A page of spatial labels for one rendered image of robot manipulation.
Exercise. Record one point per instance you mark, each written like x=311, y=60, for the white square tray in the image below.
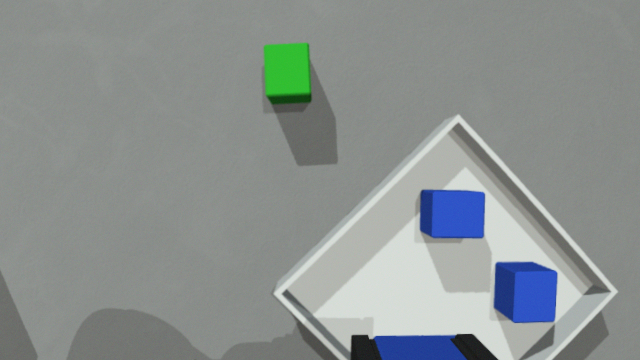
x=384, y=277

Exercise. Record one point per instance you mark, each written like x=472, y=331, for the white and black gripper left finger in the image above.
x=363, y=348

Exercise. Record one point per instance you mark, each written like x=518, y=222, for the green block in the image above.
x=287, y=73

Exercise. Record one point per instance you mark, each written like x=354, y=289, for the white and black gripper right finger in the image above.
x=472, y=348

